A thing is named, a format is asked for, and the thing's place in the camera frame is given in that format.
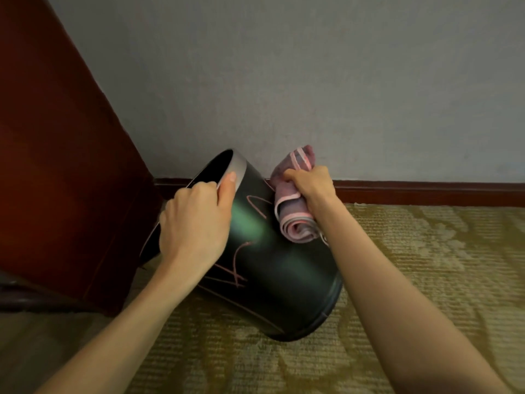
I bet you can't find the pink striped cloth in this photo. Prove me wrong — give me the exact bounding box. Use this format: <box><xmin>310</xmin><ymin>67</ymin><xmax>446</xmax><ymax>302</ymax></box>
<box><xmin>269</xmin><ymin>145</ymin><xmax>329</xmax><ymax>246</ymax></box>

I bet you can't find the person's left forearm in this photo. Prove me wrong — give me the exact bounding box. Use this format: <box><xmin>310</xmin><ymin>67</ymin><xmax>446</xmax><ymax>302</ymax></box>
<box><xmin>36</xmin><ymin>254</ymin><xmax>208</xmax><ymax>394</ymax></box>

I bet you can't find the person's right forearm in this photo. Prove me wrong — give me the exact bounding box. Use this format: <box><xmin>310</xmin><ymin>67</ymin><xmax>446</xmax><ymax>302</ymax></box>
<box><xmin>307</xmin><ymin>193</ymin><xmax>513</xmax><ymax>394</ymax></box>

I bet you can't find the black waste bin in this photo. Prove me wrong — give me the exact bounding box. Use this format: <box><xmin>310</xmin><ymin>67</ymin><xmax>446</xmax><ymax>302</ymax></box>
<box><xmin>139</xmin><ymin>149</ymin><xmax>343</xmax><ymax>342</ymax></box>

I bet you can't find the person's left hand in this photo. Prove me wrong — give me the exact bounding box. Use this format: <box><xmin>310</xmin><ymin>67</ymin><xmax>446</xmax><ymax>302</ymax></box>
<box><xmin>159</xmin><ymin>172</ymin><xmax>238</xmax><ymax>277</ymax></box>

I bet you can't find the dark red wooden cabinet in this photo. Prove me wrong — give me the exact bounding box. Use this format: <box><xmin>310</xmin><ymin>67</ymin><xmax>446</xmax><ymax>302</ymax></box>
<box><xmin>0</xmin><ymin>0</ymin><xmax>165</xmax><ymax>317</ymax></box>

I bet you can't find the dark red wooden baseboard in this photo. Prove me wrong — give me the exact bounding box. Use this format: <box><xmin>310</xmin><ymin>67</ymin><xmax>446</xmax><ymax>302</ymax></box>
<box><xmin>154</xmin><ymin>178</ymin><xmax>525</xmax><ymax>208</ymax></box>

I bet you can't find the person's right hand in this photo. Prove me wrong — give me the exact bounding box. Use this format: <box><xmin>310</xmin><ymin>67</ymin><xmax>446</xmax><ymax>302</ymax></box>
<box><xmin>282</xmin><ymin>166</ymin><xmax>338</xmax><ymax>214</ymax></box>

